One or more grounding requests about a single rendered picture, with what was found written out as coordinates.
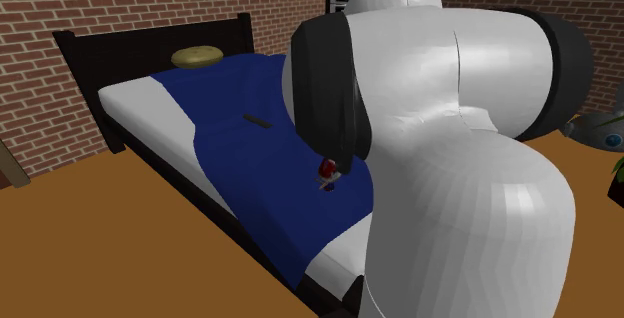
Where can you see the round olive cushion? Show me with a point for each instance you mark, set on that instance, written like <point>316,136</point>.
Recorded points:
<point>197,56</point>

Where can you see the red and blue toy figure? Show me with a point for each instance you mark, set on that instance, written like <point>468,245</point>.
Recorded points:
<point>327,174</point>

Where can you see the black remote control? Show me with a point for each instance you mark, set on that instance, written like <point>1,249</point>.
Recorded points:
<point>258,121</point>

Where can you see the blue blanket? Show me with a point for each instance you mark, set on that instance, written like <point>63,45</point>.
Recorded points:
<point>253,161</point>

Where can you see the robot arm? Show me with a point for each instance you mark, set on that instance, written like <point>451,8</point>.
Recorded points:
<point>438,161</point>

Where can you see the green potted plant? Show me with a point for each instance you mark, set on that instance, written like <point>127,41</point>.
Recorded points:
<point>618,180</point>

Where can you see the dark wooden bed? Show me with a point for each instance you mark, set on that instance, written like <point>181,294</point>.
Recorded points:
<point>141,107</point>

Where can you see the tan wooden board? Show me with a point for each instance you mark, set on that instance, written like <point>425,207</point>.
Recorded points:
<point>10,167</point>

